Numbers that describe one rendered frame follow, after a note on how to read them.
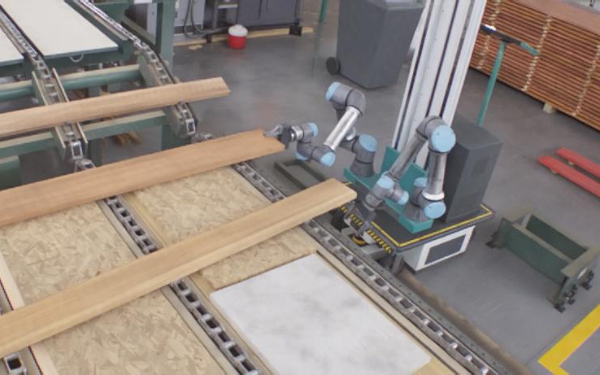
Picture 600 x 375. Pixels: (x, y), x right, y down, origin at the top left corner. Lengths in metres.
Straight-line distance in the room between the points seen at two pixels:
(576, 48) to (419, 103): 3.82
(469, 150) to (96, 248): 2.08
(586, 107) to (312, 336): 5.44
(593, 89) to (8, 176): 5.81
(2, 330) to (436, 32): 2.52
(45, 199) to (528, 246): 2.92
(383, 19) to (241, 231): 3.91
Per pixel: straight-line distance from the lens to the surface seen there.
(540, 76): 7.08
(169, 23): 5.41
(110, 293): 1.88
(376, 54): 5.88
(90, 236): 2.19
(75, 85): 3.23
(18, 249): 2.17
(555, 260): 3.83
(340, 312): 1.95
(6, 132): 2.77
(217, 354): 1.78
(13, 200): 2.35
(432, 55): 3.23
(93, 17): 4.06
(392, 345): 1.90
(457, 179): 3.36
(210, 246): 2.07
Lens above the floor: 2.17
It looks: 31 degrees down
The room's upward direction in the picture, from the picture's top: 10 degrees clockwise
